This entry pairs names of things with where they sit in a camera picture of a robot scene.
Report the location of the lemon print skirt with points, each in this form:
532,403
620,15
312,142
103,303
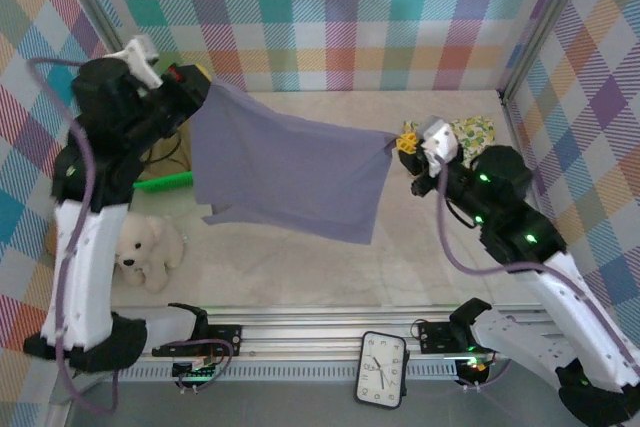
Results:
475,134

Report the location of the plain grey purple skirt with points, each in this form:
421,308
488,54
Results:
290,177

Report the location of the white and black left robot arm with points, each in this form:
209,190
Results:
82,277

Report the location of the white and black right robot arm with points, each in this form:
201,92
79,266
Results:
575,297

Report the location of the green plastic basket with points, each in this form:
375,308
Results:
165,182

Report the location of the white plush dog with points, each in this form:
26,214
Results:
150,247

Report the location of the brown teddy bear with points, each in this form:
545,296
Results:
50,242

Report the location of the black controller board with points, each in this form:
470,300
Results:
195,372
472,369

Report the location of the aluminium corner post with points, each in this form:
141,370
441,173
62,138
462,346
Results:
545,17
95,12

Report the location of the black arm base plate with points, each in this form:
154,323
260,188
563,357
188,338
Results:
435,337
227,339

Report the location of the aluminium rail frame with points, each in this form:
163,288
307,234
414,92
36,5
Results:
320,342

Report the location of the white clock with black frame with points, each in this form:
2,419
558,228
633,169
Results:
380,369

